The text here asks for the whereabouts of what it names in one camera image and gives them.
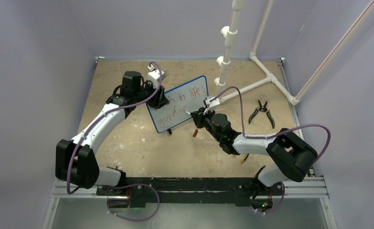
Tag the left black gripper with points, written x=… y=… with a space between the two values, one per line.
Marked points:
x=159 y=99

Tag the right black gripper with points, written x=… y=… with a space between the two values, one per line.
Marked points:
x=199 y=116

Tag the blue framed whiteboard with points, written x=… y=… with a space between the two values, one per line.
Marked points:
x=188 y=96

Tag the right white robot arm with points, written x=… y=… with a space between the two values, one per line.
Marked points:
x=292 y=157

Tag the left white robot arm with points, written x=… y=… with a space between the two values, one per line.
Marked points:
x=76 y=161

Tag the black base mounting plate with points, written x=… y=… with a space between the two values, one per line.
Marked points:
x=239 y=191

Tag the white pipe with red stripe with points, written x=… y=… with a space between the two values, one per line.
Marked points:
x=351 y=31

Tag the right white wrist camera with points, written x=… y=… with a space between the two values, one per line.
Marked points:
x=210 y=104

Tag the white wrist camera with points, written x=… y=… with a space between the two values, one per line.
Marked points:
x=153 y=75
x=210 y=104

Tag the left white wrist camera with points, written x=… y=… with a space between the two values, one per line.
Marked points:
x=153 y=75

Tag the yellow handled pliers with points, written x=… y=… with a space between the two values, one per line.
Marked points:
x=244 y=159

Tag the black handled pliers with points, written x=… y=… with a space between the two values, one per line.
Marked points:
x=262 y=108

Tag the aluminium rail frame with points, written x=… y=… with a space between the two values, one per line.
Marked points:
x=76 y=163

